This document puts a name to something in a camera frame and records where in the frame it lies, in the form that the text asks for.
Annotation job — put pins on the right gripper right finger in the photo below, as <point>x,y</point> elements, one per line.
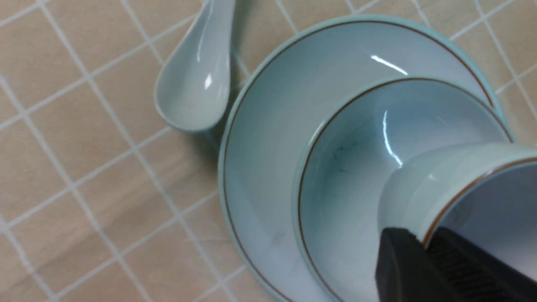
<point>474,274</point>

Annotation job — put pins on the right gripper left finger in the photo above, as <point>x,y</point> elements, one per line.
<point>404,273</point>

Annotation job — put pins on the plain pale blue cup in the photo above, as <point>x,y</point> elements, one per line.
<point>485,192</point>

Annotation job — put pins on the pale blue shallow bowl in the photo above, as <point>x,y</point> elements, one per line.
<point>349,159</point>

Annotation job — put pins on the plain white ceramic spoon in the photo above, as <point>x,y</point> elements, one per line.
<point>192,90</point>

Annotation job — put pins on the pale blue flat plate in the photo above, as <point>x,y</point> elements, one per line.
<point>293,90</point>

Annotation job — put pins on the checkered beige tablecloth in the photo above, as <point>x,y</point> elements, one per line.
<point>101,200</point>

